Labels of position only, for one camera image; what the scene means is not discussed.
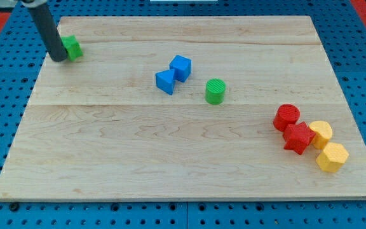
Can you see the blue cube block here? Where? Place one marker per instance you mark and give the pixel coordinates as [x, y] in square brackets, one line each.
[182, 67]

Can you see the red star block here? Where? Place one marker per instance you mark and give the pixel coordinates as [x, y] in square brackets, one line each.
[298, 137]

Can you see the green star block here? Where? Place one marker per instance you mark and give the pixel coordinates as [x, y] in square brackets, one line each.
[72, 47]

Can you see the light wooden board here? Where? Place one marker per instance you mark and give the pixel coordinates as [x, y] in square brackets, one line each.
[98, 129]

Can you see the blue triangular prism block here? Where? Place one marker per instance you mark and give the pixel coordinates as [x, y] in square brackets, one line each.
[165, 81]

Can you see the green cylinder block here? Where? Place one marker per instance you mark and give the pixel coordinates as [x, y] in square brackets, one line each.
[215, 91]

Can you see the red cylinder block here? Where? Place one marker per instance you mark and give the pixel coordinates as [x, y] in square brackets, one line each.
[286, 114]

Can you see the yellow half-round block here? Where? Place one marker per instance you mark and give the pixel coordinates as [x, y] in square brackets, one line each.
[323, 132]

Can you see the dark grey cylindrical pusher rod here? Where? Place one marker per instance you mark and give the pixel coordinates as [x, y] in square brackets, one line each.
[47, 29]

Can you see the yellow hexagon block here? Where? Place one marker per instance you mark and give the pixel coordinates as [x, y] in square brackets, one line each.
[332, 157]

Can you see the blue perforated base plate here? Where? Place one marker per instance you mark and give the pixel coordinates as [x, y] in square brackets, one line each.
[340, 27]

